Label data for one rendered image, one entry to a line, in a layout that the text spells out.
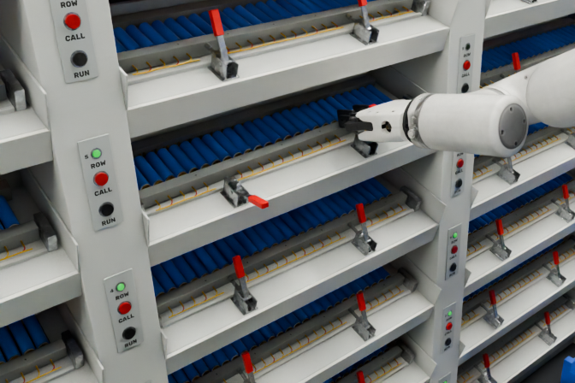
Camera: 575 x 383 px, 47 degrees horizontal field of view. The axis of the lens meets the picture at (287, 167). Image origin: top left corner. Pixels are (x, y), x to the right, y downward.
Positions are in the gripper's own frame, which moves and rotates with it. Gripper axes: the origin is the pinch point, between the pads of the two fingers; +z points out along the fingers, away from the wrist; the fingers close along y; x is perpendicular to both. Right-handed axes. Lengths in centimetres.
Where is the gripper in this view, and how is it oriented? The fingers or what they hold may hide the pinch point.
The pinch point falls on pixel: (354, 116)
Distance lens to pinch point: 113.4
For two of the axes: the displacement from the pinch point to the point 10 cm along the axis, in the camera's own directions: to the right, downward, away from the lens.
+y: 7.9, -2.8, 5.4
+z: -5.8, -1.1, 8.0
